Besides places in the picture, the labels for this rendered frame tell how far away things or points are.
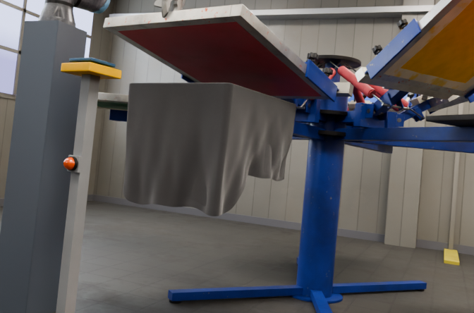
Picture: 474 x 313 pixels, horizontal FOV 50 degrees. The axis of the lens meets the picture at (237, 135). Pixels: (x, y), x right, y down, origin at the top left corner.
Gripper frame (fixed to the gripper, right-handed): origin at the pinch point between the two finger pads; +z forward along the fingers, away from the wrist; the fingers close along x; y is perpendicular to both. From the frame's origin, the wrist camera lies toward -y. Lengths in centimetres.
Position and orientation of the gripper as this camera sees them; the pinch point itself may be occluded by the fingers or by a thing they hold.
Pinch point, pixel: (170, 16)
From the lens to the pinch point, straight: 174.9
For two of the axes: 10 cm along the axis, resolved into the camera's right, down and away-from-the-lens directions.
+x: -5.1, -2.6, -8.2
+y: -8.4, -0.6, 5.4
